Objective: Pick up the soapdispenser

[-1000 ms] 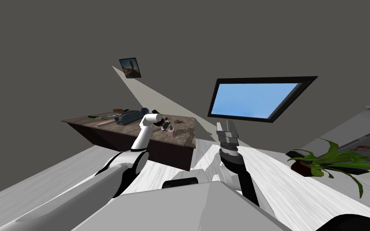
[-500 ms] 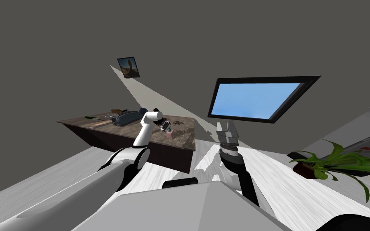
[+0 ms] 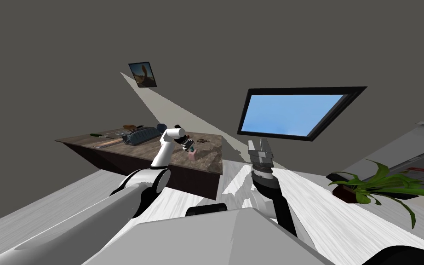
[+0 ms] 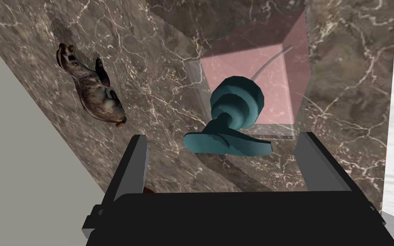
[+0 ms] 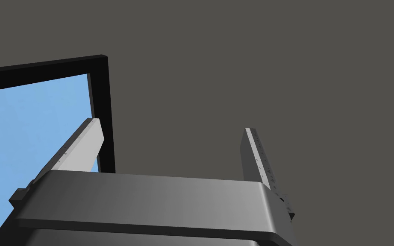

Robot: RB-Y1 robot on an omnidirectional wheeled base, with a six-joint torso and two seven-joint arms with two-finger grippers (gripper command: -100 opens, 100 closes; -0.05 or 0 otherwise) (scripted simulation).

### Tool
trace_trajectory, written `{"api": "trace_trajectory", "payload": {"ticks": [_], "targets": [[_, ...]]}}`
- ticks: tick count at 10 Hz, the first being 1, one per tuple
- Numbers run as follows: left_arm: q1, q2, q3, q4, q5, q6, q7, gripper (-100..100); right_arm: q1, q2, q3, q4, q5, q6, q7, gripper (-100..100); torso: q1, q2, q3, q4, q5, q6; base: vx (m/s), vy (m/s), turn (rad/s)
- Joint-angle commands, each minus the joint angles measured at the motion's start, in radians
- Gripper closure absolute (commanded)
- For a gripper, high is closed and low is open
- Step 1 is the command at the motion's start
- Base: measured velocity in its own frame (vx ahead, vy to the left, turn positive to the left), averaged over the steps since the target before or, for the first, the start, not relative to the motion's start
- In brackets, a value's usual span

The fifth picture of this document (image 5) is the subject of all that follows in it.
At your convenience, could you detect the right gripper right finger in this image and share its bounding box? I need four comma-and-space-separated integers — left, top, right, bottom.
240, 128, 295, 223

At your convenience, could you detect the black framed window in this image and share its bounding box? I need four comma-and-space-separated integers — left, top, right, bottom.
0, 54, 116, 246

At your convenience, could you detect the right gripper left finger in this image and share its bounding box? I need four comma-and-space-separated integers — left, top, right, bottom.
32, 117, 105, 182

